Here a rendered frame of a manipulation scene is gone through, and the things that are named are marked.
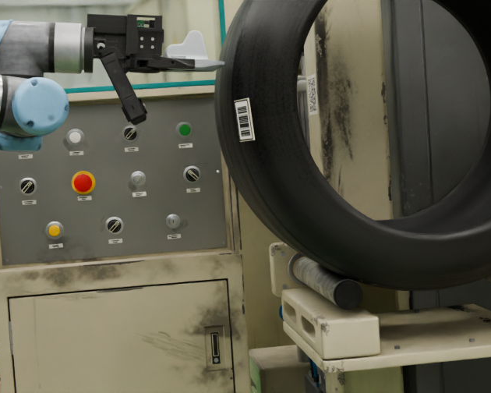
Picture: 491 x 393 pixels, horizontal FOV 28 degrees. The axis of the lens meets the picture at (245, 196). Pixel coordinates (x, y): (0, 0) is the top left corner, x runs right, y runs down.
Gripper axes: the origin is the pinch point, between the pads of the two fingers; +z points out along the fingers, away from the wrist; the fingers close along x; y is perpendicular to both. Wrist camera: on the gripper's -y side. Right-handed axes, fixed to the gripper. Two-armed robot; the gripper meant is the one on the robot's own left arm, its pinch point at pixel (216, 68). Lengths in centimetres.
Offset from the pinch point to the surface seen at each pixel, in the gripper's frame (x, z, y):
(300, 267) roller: 18.8, 17.8, -32.7
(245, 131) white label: -11.0, 3.4, -9.7
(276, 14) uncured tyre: -11.9, 7.1, 7.0
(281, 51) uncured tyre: -12.5, 8.0, 1.8
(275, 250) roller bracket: 25.5, 14.4, -30.5
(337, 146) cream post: 28.2, 25.8, -11.3
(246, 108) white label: -12.0, 3.3, -6.5
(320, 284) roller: 0.6, 17.6, -33.2
